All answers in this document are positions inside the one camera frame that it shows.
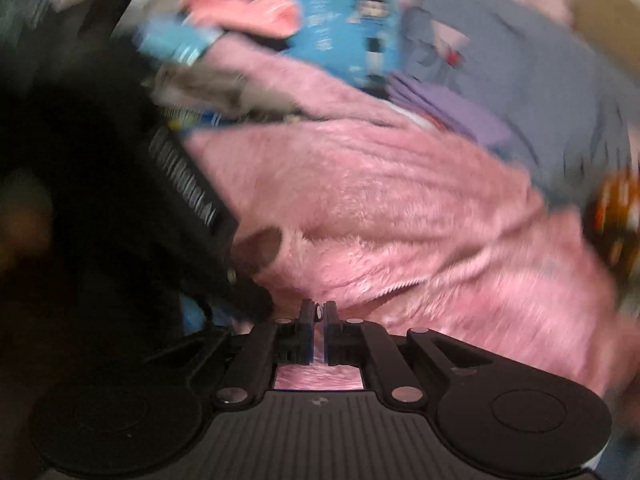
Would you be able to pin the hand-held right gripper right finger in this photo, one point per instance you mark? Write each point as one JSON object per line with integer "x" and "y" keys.
{"x": 330, "y": 332}

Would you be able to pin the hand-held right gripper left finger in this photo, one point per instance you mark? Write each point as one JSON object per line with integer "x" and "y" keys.
{"x": 306, "y": 332}

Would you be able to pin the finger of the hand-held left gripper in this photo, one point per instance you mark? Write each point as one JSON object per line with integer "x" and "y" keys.
{"x": 260, "y": 250}

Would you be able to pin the pink fleece jacket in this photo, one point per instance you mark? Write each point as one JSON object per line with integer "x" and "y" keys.
{"x": 400, "y": 200}

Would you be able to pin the red white blue booklet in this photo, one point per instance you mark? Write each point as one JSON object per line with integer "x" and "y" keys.
{"x": 200, "y": 119}

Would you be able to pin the taupe folded garment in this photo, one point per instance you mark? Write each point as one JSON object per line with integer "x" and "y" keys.
{"x": 225, "y": 87}

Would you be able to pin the light blue plastic bag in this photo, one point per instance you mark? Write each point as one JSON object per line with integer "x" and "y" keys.
{"x": 175, "y": 40}

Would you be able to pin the white folded cloth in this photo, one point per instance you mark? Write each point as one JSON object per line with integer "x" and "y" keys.
{"x": 430, "y": 121}

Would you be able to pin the salmon pink garment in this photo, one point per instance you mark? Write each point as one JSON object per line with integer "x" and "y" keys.
{"x": 240, "y": 10}

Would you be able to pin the purple folded cloth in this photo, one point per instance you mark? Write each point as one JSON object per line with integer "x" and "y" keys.
{"x": 450, "y": 110}

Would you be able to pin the blue cartoon print pillow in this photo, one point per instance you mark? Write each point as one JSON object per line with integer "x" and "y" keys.
{"x": 345, "y": 20}

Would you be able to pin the red panda plush toy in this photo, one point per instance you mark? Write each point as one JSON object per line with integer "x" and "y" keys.
{"x": 615, "y": 215}

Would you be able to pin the grey-blue printed pillow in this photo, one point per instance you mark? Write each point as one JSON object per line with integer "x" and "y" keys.
{"x": 525, "y": 70}

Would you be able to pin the cardboard box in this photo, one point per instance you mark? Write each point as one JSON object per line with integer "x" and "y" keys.
{"x": 607, "y": 5}

